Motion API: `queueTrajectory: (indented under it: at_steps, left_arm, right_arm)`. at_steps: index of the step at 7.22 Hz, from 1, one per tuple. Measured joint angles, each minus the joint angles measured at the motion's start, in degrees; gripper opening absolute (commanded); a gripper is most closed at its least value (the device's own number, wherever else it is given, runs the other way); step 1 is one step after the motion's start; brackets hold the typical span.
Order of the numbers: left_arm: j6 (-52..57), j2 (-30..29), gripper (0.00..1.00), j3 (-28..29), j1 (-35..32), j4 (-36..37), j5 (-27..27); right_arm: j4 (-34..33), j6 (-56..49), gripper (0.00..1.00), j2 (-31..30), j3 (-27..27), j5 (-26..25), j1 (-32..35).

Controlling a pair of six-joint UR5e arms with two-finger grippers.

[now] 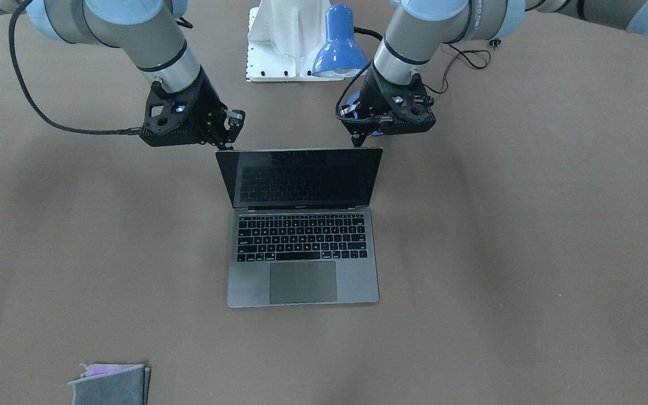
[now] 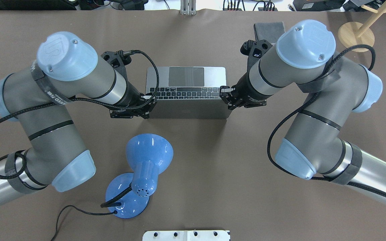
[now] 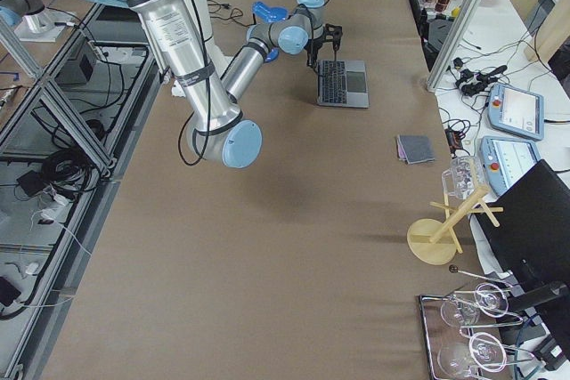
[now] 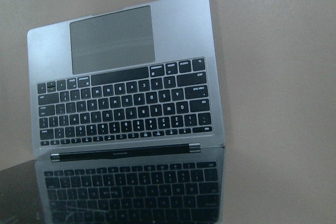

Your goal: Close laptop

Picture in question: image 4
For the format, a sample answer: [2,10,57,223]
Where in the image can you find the grey laptop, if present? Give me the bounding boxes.
[0,0,227,224]

